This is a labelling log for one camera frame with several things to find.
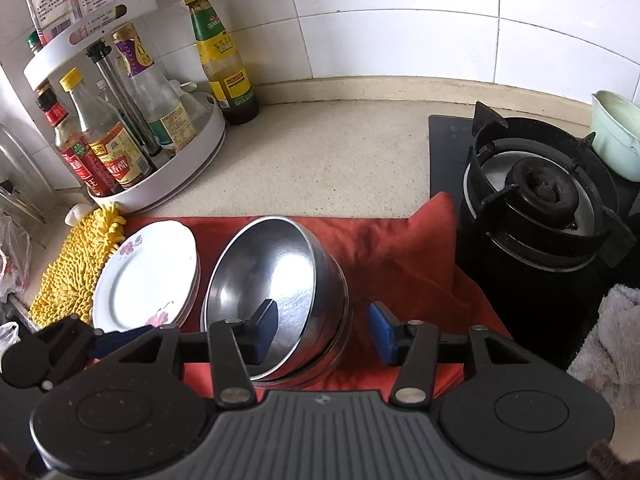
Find white rotating condiment rack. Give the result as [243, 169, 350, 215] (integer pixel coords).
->
[22, 0, 228, 216]

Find black pan support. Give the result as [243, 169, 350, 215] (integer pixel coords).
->
[462, 101, 636, 268]

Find dark sauce bottle yellow-green label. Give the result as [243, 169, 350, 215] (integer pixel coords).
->
[184, 0, 261, 126]

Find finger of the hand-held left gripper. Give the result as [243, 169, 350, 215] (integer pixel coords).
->
[37, 314, 158, 360]

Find clear plastic bag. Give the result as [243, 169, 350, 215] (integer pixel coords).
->
[0, 322, 23, 350]

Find glass pot lid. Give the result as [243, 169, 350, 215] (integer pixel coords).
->
[0, 122, 51, 226]

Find black burner cap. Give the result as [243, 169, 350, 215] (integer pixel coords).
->
[504, 156, 581, 221]

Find red and white packet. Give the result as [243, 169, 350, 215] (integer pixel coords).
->
[20, 0, 81, 45]

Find steel bowl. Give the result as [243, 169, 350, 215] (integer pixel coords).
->
[200, 280, 354, 389]
[205, 216, 351, 381]

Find red cloth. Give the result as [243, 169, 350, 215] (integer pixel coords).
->
[122, 192, 513, 401]

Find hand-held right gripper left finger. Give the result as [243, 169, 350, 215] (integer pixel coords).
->
[97, 299, 279, 407]

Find white floral plate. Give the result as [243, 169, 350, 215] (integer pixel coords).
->
[91, 220, 198, 333]

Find white towel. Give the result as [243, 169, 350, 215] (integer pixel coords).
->
[567, 284, 640, 411]

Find black gas stove burner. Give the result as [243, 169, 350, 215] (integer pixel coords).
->
[427, 102, 640, 372]

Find green label bottle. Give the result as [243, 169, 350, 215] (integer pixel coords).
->
[25, 30, 48, 57]

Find floral plastic bag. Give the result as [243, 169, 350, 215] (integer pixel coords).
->
[0, 212, 32, 301]

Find clear bottle white-green label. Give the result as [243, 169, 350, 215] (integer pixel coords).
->
[112, 22, 198, 155]

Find yellow cap vinegar bottle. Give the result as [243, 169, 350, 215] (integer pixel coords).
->
[59, 67, 156, 191]

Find light green pot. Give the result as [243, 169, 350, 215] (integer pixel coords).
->
[590, 90, 640, 183]

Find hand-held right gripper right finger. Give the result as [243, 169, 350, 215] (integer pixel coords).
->
[367, 301, 543, 407]

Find red label soy sauce bottle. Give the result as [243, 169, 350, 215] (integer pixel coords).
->
[35, 80, 118, 198]

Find yellow chenille cloth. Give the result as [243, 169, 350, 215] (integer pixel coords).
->
[27, 202, 128, 333]

